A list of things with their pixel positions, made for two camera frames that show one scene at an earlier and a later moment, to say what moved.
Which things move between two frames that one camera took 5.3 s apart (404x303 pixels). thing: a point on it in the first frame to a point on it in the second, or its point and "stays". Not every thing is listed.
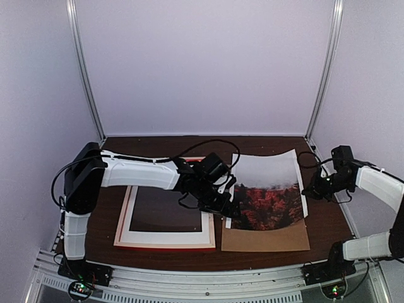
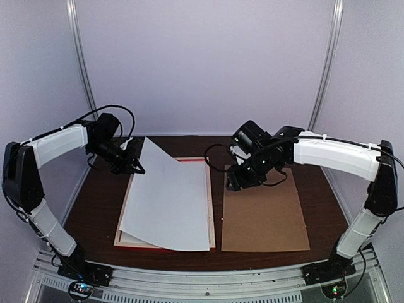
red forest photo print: x=268 y=190 to x=168 y=205
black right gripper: x=315 y=191 to x=238 y=181
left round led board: x=79 y=290 stays
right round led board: x=335 y=291 stays
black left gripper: x=221 y=207 to x=124 y=166
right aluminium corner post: x=328 y=67 stays
